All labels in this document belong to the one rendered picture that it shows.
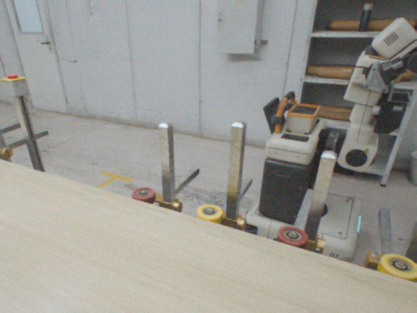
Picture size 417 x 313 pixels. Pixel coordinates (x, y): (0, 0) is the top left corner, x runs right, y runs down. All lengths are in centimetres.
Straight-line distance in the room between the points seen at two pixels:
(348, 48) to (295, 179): 188
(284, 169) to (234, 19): 197
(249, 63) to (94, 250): 308
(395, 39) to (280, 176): 82
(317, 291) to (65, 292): 57
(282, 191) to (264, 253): 110
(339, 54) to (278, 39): 59
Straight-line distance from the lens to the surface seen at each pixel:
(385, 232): 118
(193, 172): 137
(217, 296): 72
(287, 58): 355
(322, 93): 354
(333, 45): 347
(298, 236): 91
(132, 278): 77
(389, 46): 181
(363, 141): 190
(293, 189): 188
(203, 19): 382
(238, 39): 343
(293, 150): 179
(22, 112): 153
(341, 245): 200
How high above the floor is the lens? 145
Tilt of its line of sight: 30 degrees down
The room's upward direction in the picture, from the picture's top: 2 degrees counter-clockwise
